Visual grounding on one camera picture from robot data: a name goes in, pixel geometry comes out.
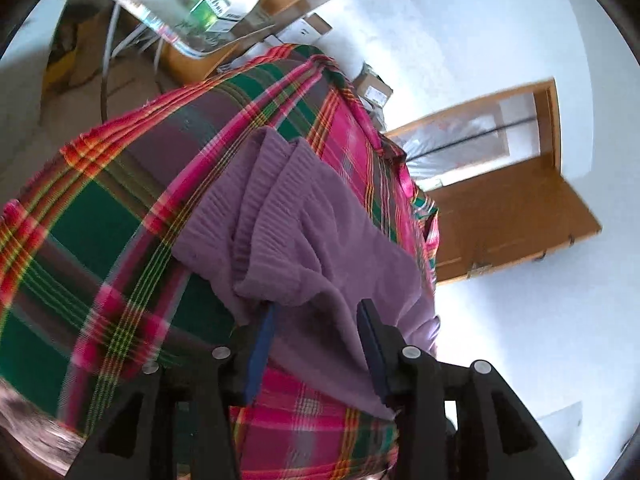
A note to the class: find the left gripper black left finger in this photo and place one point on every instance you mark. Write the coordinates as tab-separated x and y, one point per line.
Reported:
137	437

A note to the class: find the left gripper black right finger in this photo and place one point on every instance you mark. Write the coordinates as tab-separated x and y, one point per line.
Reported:
453	422

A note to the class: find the purple fleece pants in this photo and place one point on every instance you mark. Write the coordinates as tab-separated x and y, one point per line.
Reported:
279	225

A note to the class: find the folding table with printed top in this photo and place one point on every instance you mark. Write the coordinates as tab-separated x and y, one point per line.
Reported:
168	22

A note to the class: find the pink green plaid bedsheet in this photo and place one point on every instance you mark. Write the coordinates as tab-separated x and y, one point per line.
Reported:
89	288

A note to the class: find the wooden door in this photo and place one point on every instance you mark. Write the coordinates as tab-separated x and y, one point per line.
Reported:
502	199

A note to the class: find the black vertical pole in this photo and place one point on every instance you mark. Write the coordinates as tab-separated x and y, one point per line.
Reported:
480	135

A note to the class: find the brown cardboard box with label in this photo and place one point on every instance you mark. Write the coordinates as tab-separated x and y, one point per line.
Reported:
370	87

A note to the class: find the white open cardboard box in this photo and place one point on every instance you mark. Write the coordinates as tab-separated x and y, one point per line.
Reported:
306	30

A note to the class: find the green white tissue box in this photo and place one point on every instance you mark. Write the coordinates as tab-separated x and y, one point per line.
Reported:
219	16

